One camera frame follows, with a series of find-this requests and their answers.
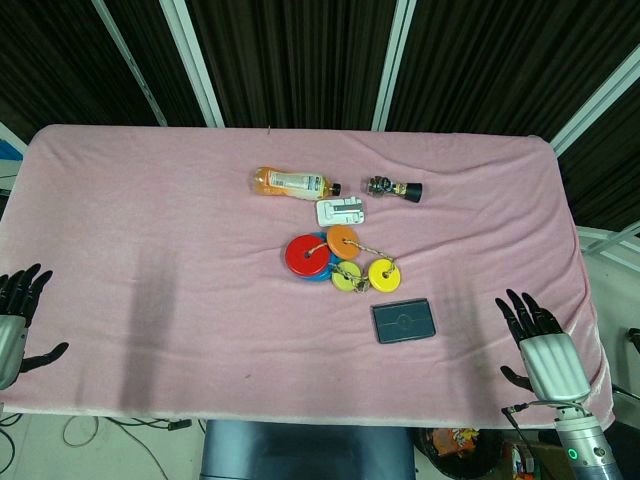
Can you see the cardboard box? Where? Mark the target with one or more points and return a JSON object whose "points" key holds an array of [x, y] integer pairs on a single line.
{"points": [[532, 462]]}

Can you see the red disc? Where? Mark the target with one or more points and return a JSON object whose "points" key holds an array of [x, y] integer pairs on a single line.
{"points": [[306, 255]]}

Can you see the pink table cloth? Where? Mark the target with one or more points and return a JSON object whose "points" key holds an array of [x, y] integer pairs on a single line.
{"points": [[200, 280]]}

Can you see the yellow disc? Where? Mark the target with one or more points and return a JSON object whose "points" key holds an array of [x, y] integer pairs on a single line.
{"points": [[385, 275]]}

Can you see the orange drink bottle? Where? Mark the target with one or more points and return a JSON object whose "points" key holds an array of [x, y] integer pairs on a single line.
{"points": [[292, 183]]}

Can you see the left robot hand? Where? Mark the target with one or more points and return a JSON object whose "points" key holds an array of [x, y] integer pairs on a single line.
{"points": [[10, 325]]}

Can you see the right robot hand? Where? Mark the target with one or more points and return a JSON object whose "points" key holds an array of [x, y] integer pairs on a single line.
{"points": [[552, 360]]}

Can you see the blue disc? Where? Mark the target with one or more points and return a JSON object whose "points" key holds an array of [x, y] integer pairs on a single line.
{"points": [[320, 277]]}

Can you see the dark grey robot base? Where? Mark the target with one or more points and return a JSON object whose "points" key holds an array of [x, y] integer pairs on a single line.
{"points": [[307, 450]]}

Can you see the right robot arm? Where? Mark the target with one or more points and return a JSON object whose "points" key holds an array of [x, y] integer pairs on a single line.
{"points": [[585, 442]]}

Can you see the black rectangular case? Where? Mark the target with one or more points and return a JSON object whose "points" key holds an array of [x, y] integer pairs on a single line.
{"points": [[404, 320]]}

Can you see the white plastic adapter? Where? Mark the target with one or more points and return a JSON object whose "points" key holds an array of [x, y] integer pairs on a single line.
{"points": [[342, 211]]}

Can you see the black bin with snack bags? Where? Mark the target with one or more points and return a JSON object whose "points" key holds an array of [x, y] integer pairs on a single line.
{"points": [[457, 450]]}

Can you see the orange disc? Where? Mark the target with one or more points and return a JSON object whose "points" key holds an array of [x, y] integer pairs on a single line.
{"points": [[343, 241]]}

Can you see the small glass jar black cap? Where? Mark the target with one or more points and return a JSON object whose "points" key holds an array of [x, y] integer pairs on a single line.
{"points": [[392, 187]]}

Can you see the lime green disc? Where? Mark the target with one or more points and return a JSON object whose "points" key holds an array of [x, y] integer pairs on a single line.
{"points": [[346, 276]]}

